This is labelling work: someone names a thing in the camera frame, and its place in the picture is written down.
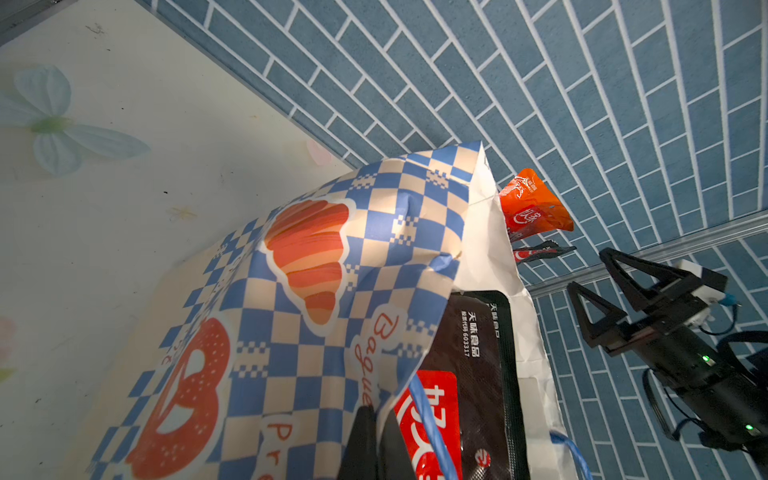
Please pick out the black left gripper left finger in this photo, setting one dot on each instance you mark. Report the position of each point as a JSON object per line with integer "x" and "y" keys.
{"x": 359, "y": 461}

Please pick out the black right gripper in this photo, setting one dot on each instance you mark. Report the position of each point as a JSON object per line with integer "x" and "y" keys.
{"x": 726, "y": 400}

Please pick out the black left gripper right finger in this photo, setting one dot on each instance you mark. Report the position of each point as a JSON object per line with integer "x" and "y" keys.
{"x": 393, "y": 462}

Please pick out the black red condiment packet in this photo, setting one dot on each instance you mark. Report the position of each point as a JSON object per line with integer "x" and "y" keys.
{"x": 470, "y": 380}

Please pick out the dark green fish condiment packet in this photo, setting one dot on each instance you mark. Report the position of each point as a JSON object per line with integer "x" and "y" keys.
{"x": 546, "y": 250}

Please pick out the orange condiment packet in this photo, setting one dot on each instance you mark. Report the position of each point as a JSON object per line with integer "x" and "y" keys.
{"x": 530, "y": 208}

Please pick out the blue checkered paper bag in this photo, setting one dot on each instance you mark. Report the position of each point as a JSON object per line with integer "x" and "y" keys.
{"x": 253, "y": 358}

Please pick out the pale green butterfly decoration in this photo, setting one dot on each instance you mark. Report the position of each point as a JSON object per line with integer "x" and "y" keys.
{"x": 39, "y": 103}

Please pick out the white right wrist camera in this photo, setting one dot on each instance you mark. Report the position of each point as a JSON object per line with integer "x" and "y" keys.
{"x": 709, "y": 292}

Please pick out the aluminium corner post right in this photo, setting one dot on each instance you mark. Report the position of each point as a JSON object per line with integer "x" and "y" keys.
{"x": 687, "y": 245}

